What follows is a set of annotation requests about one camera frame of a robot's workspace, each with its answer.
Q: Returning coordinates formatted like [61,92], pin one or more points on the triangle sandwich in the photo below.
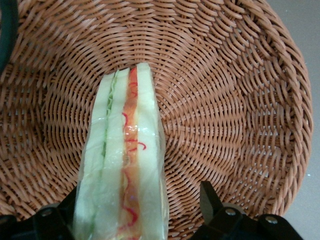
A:
[117,162]

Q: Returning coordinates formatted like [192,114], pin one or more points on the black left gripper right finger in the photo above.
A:
[225,225]

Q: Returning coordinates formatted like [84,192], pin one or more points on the round brown wicker basket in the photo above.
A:
[212,100]

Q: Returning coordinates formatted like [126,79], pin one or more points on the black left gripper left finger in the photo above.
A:
[45,225]

